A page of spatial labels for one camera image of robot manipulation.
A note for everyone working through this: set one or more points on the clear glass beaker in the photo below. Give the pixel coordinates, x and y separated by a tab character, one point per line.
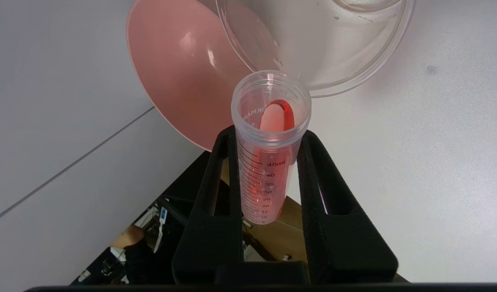
333	44

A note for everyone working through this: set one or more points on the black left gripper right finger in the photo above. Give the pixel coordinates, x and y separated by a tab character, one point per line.
345	243

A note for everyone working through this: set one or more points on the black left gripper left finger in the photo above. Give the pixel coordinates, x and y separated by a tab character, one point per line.
207	243

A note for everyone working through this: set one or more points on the person forearm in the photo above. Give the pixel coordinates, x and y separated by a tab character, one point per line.
128	237

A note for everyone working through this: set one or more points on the pink plastic bowl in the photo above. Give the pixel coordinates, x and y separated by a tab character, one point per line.
179	69

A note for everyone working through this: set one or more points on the test tube with red pigment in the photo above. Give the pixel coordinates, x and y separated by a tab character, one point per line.
268	174

